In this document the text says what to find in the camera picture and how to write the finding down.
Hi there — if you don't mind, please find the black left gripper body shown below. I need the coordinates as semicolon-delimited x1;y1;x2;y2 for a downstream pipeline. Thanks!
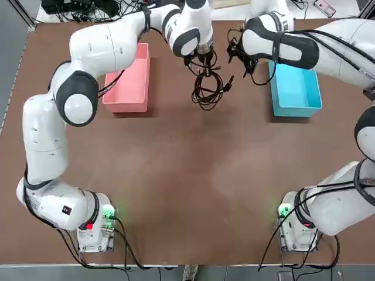
194;50;219;71

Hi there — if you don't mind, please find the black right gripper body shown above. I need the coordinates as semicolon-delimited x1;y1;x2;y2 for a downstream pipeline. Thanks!
234;40;253;64

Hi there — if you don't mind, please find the blue plastic box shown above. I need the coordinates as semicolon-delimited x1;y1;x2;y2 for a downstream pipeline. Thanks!
267;60;323;118

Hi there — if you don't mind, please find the pink plastic box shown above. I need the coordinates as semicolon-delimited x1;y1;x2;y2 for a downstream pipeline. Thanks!
101;42;151;114

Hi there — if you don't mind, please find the black electronics box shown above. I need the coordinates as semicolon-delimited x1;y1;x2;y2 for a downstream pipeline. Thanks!
40;0;95;15

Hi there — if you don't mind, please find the light wooden board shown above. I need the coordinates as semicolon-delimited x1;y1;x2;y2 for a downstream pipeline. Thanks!
212;0;253;11

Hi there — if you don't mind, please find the pink smartphone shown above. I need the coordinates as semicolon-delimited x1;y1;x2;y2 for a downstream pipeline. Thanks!
314;0;337;18

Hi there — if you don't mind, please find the black base power cable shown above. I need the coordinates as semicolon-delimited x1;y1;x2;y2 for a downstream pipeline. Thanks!
257;215;287;270
113;215;171;281

